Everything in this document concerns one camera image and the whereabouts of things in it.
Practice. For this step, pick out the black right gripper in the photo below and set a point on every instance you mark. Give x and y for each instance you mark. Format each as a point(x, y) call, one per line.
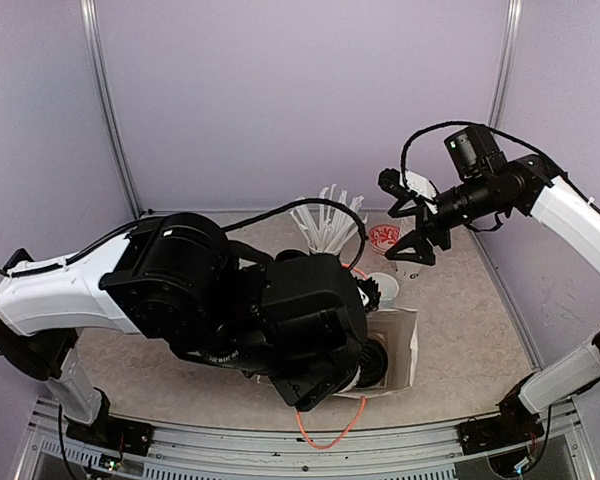
point(428, 222)

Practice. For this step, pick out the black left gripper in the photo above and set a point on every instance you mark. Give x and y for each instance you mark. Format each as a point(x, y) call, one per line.
point(305, 392)

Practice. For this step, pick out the black coffee cup lid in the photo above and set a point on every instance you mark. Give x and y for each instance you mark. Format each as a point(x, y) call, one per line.
point(373, 364)

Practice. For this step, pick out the white paper takeout bag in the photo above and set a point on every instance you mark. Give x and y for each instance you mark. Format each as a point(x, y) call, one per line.
point(389, 357)

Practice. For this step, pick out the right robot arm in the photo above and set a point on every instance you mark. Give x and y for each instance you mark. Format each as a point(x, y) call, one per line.
point(552, 185)

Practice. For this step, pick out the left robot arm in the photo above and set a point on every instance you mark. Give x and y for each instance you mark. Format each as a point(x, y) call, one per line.
point(298, 319)

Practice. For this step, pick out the red patterned bowl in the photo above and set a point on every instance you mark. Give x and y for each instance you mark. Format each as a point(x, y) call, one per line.
point(384, 236)

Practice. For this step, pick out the light blue ceramic mug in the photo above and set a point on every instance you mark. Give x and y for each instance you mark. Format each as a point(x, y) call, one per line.
point(388, 288)

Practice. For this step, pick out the black cup holding straws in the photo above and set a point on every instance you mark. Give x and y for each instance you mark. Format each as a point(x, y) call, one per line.
point(316, 251)

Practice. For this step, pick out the stack of black lids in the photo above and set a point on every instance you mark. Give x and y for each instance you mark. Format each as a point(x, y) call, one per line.
point(289, 254)

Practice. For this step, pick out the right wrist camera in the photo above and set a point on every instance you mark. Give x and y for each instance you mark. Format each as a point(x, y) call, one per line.
point(408, 187)

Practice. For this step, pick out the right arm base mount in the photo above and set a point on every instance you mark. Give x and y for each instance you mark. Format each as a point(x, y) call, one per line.
point(513, 424)

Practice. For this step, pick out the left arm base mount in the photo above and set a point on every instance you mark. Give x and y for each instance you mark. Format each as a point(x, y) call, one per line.
point(112, 432)

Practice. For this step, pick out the right aluminium corner post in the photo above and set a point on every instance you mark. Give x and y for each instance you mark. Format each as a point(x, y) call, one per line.
point(506, 62)

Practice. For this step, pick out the aluminium corner post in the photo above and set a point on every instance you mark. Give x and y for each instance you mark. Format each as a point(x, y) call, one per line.
point(506, 62)
point(90, 23)

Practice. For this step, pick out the front aluminium frame rail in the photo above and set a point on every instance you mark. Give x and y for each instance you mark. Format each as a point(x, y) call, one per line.
point(425, 451)

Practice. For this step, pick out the left aluminium corner post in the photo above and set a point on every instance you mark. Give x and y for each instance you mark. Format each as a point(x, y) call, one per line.
point(90, 23)

